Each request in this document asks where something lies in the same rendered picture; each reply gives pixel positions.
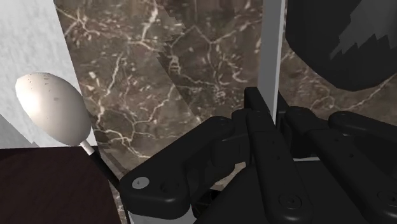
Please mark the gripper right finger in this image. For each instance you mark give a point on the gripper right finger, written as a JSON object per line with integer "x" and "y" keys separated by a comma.
{"x": 347, "y": 161}

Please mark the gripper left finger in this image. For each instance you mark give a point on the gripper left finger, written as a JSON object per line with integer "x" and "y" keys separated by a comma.
{"x": 173, "y": 173}

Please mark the black round container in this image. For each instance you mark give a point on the black round container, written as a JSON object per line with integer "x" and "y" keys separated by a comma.
{"x": 313, "y": 40}

